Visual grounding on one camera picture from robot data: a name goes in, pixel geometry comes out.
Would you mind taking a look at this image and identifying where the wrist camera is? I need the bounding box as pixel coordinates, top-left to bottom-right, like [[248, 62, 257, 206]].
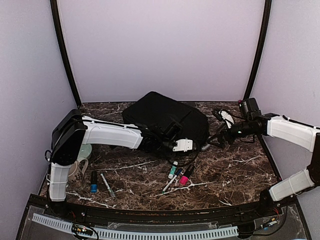
[[172, 138, 197, 152], [212, 108, 235, 124]]

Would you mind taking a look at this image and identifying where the green ceramic bowl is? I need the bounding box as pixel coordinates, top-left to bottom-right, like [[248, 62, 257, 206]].
[[78, 144, 92, 159]]

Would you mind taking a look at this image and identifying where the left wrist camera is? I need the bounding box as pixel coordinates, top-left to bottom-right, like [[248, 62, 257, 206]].
[[172, 138, 197, 152]]

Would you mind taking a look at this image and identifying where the white thin pen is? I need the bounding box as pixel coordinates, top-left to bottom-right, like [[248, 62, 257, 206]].
[[100, 173, 116, 198]]

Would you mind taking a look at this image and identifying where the white pen blue cap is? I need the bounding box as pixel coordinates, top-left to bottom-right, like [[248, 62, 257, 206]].
[[161, 168, 183, 194]]

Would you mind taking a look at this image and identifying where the white glue stick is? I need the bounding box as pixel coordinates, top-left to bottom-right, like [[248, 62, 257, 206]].
[[168, 161, 178, 179]]

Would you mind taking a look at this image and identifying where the white slotted cable duct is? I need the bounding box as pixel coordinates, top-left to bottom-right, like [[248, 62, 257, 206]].
[[31, 213, 239, 240]]

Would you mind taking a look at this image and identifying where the right black frame post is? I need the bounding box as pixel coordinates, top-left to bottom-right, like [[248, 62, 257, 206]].
[[243, 0, 272, 99]]

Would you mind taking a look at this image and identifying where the left black frame post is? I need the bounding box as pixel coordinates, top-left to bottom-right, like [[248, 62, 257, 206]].
[[50, 0, 82, 108]]

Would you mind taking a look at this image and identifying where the black marker blue cap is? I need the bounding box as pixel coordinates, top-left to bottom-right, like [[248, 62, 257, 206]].
[[90, 170, 98, 193]]

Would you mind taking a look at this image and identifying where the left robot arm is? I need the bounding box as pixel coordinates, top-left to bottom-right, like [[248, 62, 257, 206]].
[[48, 109, 175, 218]]

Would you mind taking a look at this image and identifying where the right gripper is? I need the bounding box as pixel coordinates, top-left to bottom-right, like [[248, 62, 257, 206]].
[[207, 119, 256, 149]]

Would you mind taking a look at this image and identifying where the black front rail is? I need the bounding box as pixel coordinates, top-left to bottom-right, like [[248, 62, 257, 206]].
[[27, 193, 298, 226]]

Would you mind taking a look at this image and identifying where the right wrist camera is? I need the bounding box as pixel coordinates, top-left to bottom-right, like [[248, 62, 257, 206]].
[[212, 108, 235, 124]]

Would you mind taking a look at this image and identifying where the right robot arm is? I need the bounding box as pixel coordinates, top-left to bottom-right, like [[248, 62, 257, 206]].
[[207, 98, 320, 217]]

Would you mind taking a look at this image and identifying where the black student bag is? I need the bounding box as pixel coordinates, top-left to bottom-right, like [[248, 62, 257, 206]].
[[122, 91, 209, 151]]

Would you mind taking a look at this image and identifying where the black frame post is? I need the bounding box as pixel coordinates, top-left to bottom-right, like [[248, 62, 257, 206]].
[[50, 0, 82, 108], [243, 0, 272, 99]]

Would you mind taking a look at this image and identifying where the cream patterned mug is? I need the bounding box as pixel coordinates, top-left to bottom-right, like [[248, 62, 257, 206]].
[[68, 157, 89, 191]]

